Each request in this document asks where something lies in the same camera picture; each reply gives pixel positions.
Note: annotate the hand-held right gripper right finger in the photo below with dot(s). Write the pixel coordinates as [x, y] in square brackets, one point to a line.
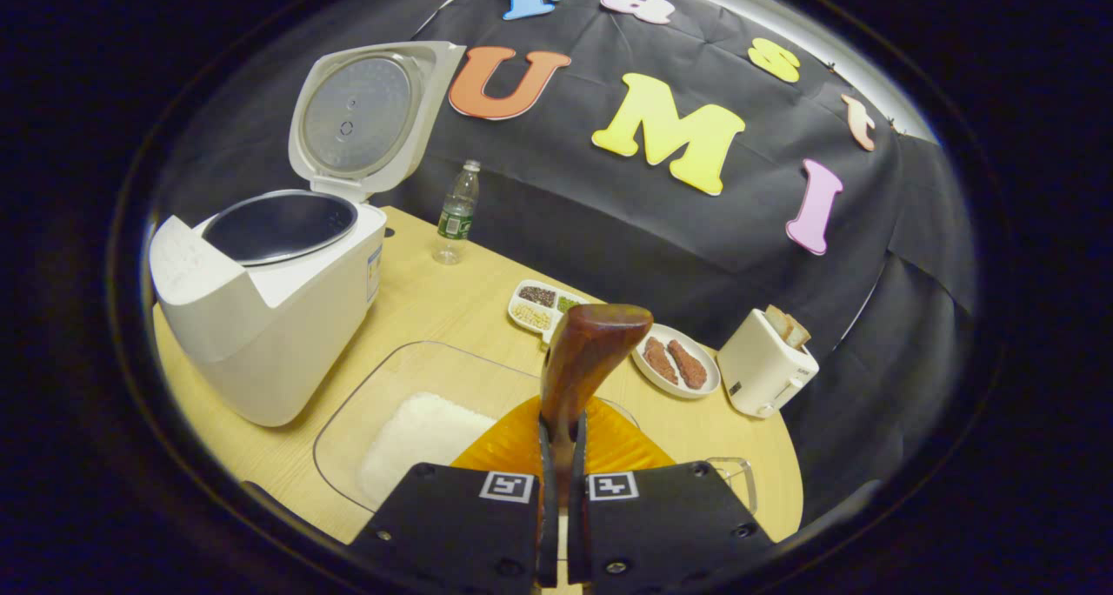
[578, 543]

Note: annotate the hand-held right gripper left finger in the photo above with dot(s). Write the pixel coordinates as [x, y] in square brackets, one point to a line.
[546, 543]

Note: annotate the white rice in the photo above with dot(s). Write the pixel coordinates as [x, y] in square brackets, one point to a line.
[417, 438]

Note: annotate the brown wooden spoon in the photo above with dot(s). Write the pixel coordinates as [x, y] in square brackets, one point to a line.
[591, 351]

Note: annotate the white rice cooker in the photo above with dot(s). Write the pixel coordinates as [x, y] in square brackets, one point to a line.
[261, 334]

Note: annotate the clear rice container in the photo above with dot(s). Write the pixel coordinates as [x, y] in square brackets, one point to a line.
[383, 377]

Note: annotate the white round plate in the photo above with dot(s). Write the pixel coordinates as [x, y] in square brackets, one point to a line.
[683, 392]

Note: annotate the brown meat piece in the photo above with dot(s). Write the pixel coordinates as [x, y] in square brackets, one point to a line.
[689, 366]
[661, 362]

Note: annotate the white divided grain dish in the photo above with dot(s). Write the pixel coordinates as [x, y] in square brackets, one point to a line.
[535, 312]

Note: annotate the cream toaster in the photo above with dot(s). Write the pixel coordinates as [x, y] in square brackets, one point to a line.
[765, 369]

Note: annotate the toast slice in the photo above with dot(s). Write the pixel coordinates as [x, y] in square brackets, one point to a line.
[776, 321]
[798, 332]

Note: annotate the clear plastic water bottle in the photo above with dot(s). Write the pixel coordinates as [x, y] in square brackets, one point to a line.
[456, 217]

